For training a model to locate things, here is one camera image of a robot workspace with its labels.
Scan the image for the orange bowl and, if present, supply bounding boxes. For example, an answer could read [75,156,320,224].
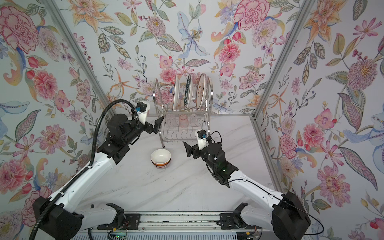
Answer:
[151,149,172,164]

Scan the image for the red floral patterned bowl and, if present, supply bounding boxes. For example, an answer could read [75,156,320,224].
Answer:
[153,163,170,169]

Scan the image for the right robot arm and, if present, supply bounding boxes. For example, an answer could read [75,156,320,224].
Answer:
[184,141,311,240]

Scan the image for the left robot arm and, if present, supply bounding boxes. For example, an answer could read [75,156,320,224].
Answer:
[30,113,164,240]

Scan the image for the chrome two-tier dish rack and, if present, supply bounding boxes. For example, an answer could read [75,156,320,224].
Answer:
[153,76,214,148]

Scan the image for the clear glass left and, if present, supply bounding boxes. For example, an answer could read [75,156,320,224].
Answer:
[166,114,178,128]

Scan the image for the clear glass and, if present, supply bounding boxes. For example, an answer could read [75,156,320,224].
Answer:
[166,114,178,128]
[189,114,201,128]

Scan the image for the pink tinted glass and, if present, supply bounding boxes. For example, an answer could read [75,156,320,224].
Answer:
[179,114,189,128]

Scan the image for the clear glass right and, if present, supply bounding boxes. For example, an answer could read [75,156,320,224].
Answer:
[189,114,201,128]

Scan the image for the white plate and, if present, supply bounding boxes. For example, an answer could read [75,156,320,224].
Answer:
[173,76,180,111]

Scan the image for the dark-rimmed lettered plate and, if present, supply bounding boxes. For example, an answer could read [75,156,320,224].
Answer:
[184,75,194,110]

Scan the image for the orange patterned plate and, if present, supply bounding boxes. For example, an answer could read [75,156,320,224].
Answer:
[196,74,207,110]

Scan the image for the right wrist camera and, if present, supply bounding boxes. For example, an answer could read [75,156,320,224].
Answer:
[195,130,209,151]

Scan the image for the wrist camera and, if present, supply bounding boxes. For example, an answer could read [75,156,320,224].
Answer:
[195,130,209,151]
[136,102,151,125]

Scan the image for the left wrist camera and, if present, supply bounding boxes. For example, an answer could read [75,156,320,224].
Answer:
[136,102,151,125]

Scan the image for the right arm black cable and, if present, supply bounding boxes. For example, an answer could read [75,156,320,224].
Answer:
[206,130,325,237]

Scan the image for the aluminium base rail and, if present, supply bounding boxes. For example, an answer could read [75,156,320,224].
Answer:
[77,210,307,233]

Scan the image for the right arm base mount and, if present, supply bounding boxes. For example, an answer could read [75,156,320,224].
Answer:
[216,203,262,230]

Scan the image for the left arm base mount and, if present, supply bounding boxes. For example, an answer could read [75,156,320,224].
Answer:
[97,203,141,230]

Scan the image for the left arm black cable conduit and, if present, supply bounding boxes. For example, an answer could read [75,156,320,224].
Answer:
[28,99,137,240]

